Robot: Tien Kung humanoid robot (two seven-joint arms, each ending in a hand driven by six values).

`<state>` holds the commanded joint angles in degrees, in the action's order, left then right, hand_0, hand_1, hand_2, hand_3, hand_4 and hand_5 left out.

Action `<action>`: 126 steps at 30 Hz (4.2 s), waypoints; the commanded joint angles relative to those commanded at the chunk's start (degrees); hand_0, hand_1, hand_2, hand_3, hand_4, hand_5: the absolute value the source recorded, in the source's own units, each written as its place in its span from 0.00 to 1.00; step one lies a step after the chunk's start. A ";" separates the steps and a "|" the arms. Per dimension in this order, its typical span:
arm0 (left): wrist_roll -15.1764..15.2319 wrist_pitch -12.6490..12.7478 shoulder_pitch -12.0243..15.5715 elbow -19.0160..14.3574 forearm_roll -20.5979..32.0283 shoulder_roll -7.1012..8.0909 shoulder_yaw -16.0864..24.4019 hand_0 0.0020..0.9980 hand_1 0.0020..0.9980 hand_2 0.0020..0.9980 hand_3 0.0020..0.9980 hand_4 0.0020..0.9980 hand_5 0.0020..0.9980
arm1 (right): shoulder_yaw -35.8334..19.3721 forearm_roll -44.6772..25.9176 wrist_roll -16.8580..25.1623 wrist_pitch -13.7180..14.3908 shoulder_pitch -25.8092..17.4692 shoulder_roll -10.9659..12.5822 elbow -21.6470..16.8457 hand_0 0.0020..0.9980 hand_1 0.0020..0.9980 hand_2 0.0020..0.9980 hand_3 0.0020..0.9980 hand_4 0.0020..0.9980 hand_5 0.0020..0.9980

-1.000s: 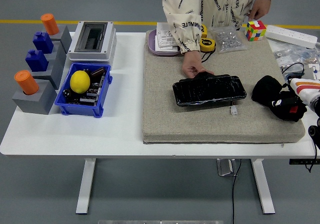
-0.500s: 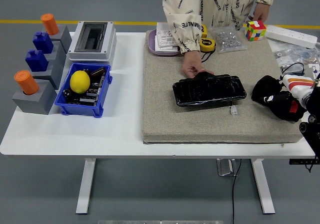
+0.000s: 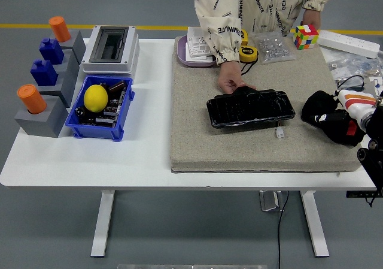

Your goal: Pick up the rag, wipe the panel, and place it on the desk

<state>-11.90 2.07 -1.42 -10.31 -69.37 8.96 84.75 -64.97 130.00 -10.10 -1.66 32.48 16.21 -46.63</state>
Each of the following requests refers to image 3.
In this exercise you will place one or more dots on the person's right hand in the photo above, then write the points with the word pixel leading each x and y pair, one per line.
pixel 230 75

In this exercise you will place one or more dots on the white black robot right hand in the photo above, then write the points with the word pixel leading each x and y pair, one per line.
pixel 356 101

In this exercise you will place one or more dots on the person's left hand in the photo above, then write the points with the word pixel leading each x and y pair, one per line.
pixel 311 18

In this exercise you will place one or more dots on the black glossy panel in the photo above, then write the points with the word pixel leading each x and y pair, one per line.
pixel 248 110

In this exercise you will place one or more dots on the black rag with red tag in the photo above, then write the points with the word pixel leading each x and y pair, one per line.
pixel 317 104

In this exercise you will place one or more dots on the person's right forearm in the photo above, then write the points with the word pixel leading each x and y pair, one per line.
pixel 221 41

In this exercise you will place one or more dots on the colourful puzzle cube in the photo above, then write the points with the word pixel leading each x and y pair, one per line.
pixel 305 38

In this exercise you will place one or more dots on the white circuit breaker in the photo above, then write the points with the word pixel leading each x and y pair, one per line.
pixel 377 84

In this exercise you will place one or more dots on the yellow tape measure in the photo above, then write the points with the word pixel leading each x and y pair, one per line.
pixel 248 53
pixel 243 36

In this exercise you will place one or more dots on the clear plastic parts bags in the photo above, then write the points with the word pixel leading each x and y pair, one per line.
pixel 341 65

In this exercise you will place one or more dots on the white printed paper pack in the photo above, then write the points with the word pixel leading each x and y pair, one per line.
pixel 196 35
pixel 199 51

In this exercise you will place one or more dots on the white power strip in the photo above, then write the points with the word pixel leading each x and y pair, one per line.
pixel 347 42

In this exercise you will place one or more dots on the person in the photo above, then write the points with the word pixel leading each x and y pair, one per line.
pixel 263 5

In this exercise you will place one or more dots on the clear bag of metal screws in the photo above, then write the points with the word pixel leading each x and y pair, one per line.
pixel 272 48

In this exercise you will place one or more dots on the purple tray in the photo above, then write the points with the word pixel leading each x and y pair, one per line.
pixel 181 51

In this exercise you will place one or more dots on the grey-brown mat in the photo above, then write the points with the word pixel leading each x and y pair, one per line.
pixel 239 149

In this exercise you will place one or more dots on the brown cylindrical capacitor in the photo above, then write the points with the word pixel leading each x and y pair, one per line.
pixel 117 87

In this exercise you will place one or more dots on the dark circuit board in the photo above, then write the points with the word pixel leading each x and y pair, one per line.
pixel 111 108
pixel 104 121

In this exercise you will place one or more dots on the white table leg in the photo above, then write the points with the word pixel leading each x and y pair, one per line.
pixel 315 221
pixel 101 221

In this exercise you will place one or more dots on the yellow lemon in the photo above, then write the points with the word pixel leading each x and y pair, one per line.
pixel 95 98

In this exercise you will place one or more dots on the blue plastic bin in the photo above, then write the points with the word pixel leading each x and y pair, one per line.
pixel 98 132

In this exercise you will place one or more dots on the black round component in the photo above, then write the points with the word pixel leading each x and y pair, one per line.
pixel 80 111

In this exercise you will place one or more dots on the grey square holder block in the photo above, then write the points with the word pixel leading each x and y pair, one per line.
pixel 70 89
pixel 71 62
pixel 42 125
pixel 77 45

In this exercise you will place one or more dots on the orange cylinder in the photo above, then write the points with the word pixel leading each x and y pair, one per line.
pixel 31 99
pixel 60 29

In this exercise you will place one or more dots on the blue stepped block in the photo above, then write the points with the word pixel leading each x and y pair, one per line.
pixel 44 73
pixel 51 51

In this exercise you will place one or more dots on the white electrical enclosure box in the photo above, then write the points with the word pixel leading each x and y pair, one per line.
pixel 133 41

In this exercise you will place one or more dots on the metal bracket under table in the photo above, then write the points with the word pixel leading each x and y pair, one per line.
pixel 270 201

